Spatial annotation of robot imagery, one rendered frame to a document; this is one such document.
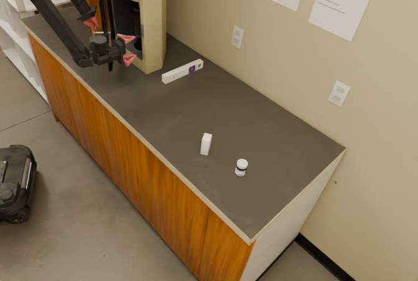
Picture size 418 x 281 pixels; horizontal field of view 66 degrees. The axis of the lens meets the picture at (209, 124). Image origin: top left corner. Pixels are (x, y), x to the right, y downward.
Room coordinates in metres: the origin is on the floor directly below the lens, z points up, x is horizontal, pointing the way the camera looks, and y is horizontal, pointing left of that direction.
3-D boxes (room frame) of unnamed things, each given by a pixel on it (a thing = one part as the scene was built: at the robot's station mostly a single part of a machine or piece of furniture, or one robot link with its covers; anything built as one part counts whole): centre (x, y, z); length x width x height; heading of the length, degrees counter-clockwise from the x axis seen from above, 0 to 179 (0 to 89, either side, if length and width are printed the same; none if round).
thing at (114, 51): (1.25, 0.47, 1.20); 0.07 x 0.07 x 0.10; 49
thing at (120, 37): (1.30, 0.42, 1.23); 0.09 x 0.07 x 0.07; 139
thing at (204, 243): (1.52, 0.33, 0.45); 2.05 x 0.67 x 0.90; 49
